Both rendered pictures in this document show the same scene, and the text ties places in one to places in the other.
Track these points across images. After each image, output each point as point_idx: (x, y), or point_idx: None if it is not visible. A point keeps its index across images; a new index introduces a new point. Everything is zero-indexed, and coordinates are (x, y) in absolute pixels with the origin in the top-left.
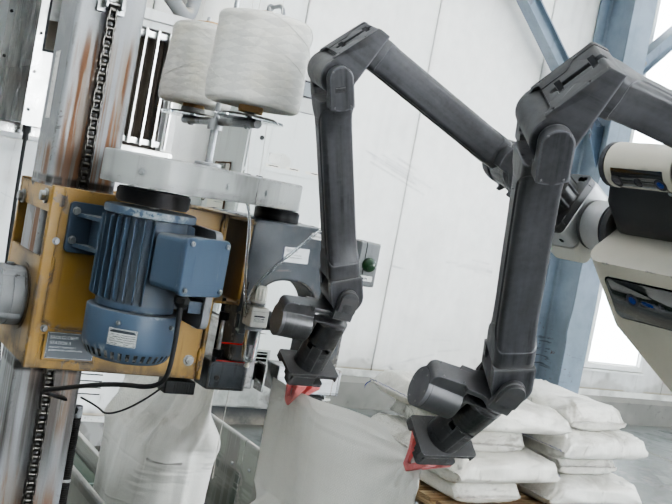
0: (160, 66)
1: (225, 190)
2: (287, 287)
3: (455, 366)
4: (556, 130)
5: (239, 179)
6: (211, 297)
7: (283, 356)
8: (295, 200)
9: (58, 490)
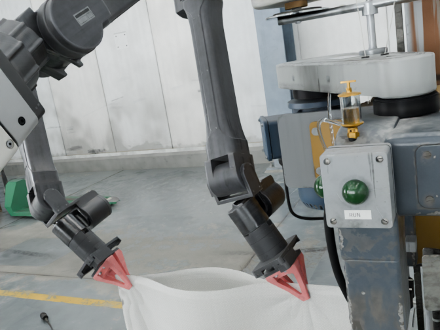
0: None
1: (293, 81)
2: None
3: (80, 196)
4: None
5: (300, 70)
6: (283, 163)
7: (287, 238)
8: (371, 82)
9: (425, 317)
